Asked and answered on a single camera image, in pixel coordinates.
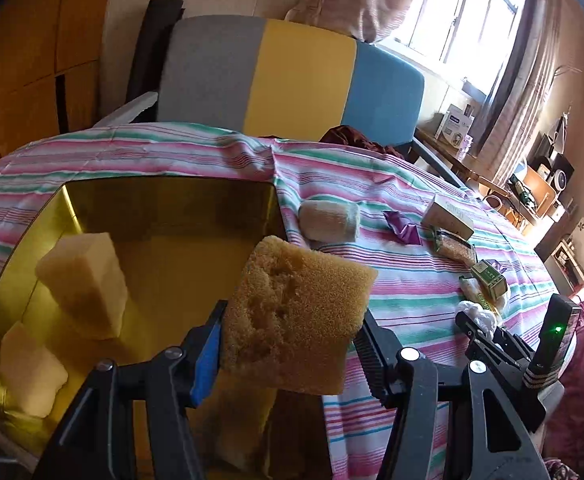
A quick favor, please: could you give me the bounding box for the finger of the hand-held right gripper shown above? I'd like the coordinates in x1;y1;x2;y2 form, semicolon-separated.
492;329;540;376
453;310;499;361

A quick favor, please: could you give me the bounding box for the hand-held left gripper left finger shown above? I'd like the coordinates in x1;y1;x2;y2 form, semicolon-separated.
32;300;230;480

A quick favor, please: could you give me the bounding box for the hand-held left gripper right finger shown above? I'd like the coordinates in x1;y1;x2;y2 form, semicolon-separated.
353;309;547;480

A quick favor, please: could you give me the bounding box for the white plastic wrapper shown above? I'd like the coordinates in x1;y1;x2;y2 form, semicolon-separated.
454;300;498;341

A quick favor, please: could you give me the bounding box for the yellowish plastic packet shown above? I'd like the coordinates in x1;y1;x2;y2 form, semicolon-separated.
459;275;505;313

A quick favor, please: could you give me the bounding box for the small green box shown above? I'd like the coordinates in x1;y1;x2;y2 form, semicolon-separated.
470;259;509;298

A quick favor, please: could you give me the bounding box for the clear packet of seeds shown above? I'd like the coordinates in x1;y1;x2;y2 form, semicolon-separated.
429;227;478;265

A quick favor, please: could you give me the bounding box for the brown sponge with holes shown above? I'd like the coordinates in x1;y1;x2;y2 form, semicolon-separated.
219;235;379;396

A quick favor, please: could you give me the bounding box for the gold metal tin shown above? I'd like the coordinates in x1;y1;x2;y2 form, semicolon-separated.
0;176;333;480

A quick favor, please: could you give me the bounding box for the beige green carton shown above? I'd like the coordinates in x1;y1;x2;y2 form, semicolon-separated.
420;194;475;240

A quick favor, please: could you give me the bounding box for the purple wrapper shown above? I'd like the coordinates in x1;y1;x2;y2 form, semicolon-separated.
383;210;423;246

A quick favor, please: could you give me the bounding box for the yellow sponge block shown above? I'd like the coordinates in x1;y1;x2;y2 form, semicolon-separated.
35;232;129;341
0;321;69;418

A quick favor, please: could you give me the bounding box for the white bandage roll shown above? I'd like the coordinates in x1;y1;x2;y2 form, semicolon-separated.
298;200;362;242

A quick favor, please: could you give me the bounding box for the striped pink green tablecloth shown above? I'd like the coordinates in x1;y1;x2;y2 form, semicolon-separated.
0;121;560;480

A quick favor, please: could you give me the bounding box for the cluttered wooden shelf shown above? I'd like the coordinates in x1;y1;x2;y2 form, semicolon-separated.
482;110;584;281

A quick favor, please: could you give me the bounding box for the white cardboard box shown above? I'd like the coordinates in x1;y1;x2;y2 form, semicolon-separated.
434;104;477;147

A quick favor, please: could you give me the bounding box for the dark red cloth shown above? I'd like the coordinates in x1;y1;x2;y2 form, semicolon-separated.
319;124;405;158

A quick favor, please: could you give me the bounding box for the white ridged plastic piece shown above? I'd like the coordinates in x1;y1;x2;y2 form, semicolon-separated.
96;92;159;128

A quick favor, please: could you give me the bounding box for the brown striped curtain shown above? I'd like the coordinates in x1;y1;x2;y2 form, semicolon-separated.
477;0;568;186

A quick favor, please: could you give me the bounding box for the grey yellow blue sofa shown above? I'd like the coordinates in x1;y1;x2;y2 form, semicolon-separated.
157;15;425;146

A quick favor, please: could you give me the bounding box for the window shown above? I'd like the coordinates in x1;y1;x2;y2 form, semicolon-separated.
387;0;530;96

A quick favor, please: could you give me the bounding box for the black rolled mat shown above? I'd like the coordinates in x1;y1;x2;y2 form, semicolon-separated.
124;0;185;111

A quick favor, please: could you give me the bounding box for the wooden wardrobe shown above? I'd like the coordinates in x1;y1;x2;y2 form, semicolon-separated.
0;0;118;171

